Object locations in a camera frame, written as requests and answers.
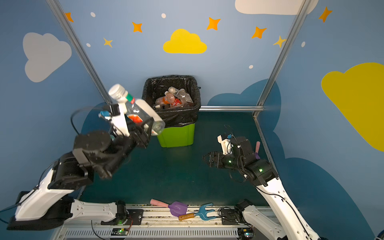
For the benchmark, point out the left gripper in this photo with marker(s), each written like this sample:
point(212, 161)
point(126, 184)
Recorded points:
point(141, 132)

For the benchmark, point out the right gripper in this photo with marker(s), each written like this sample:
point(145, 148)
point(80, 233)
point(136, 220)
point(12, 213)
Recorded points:
point(218, 160)

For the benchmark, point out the tall red white label bottle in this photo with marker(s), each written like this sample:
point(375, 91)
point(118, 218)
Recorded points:
point(138, 110)

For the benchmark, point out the white orange milk tea bottle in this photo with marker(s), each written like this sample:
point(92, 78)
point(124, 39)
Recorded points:
point(167, 99)

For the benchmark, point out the red green label bottle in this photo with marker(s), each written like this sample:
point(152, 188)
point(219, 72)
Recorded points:
point(177, 104)

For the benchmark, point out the purple text label bottle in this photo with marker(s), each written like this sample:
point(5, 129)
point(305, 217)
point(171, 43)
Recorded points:
point(185, 97)

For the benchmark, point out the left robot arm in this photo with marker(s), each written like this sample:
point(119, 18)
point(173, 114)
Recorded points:
point(49, 204)

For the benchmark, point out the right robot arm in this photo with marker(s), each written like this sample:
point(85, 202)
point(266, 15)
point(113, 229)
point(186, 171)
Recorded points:
point(239, 155)

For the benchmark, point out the green bin with black liner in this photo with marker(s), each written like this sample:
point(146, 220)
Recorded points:
point(180, 122)

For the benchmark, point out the rear aluminium crossbar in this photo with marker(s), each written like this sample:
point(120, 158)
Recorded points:
point(231, 109)

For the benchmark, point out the right circuit board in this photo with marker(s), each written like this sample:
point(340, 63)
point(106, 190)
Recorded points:
point(245, 234)

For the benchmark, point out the circuit board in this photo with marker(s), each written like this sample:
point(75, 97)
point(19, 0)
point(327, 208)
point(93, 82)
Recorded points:
point(245, 234)
point(120, 232)

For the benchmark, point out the left circuit board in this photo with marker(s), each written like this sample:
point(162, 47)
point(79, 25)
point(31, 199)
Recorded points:
point(120, 232)

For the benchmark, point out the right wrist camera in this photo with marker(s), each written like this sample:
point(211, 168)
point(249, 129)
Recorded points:
point(225, 141)

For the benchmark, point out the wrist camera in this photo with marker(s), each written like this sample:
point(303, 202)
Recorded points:
point(115, 114)
point(225, 141)

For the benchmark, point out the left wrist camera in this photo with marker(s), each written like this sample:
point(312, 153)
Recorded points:
point(115, 114)

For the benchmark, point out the purple spatula pink handle right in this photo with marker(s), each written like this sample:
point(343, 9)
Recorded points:
point(257, 148)

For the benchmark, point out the blue fork rake wooden handle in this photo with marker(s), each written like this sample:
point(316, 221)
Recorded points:
point(202, 213)

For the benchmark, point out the purple shovel pink handle front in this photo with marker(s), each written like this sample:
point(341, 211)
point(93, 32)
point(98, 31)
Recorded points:
point(176, 208)

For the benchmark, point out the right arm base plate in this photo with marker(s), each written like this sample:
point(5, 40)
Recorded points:
point(229, 216)

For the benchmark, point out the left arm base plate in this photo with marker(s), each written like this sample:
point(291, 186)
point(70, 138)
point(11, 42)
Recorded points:
point(131, 217)

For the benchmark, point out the left aluminium frame post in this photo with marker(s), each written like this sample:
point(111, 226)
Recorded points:
point(59, 13)

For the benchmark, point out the aluminium frame post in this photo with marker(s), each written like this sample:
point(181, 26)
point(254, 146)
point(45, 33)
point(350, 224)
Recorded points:
point(292, 34)
point(59, 13)

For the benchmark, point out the right aluminium frame post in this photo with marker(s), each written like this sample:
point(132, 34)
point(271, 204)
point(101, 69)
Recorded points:
point(292, 34)

